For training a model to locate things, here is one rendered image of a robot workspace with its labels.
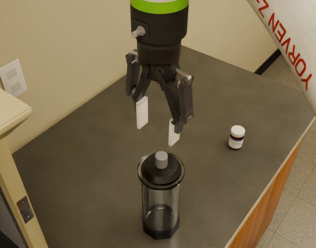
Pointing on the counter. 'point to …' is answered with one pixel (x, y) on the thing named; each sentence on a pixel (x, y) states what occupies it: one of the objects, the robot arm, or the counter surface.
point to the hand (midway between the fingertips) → (157, 124)
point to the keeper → (25, 209)
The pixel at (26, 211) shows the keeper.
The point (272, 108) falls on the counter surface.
